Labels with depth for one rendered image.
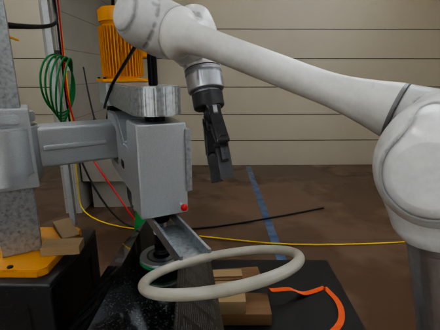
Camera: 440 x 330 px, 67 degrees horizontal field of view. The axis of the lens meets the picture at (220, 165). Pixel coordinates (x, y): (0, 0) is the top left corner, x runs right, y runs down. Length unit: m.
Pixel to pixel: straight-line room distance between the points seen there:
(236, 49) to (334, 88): 0.19
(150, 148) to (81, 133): 0.67
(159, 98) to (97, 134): 0.73
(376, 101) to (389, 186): 0.25
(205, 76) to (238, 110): 5.52
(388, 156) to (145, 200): 1.19
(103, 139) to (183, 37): 1.43
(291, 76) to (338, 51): 6.01
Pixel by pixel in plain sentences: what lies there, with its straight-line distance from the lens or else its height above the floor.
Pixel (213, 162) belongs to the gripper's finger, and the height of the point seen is 1.50.
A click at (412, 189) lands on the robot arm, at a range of 0.40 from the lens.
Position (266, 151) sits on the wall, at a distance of 6.49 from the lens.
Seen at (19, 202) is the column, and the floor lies 1.07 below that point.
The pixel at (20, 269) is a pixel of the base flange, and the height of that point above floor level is 0.78.
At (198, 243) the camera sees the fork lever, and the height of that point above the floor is 1.08.
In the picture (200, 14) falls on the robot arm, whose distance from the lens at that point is 0.84.
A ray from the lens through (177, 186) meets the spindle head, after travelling 1.49.
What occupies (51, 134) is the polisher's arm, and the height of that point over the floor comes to 1.41.
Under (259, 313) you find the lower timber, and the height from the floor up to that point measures 0.11.
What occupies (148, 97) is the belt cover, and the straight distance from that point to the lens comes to 1.36.
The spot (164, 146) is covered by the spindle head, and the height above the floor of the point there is 1.42.
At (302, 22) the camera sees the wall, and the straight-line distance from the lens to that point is 6.49.
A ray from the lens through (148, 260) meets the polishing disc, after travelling 1.68.
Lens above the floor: 1.72
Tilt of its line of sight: 15 degrees down
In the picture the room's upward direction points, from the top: straight up
